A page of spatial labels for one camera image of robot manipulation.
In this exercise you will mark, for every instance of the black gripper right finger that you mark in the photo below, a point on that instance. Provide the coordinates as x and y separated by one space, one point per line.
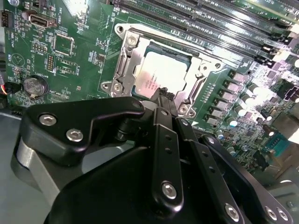
198 149

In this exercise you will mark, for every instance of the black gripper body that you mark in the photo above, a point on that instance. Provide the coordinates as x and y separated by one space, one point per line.
105 198

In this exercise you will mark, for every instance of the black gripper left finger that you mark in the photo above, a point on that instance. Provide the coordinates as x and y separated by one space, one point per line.
107 107

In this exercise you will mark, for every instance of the metal socket cover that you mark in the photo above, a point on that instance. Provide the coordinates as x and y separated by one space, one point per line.
133 63

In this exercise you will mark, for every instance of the silver CPU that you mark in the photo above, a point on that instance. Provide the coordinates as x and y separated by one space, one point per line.
163 77

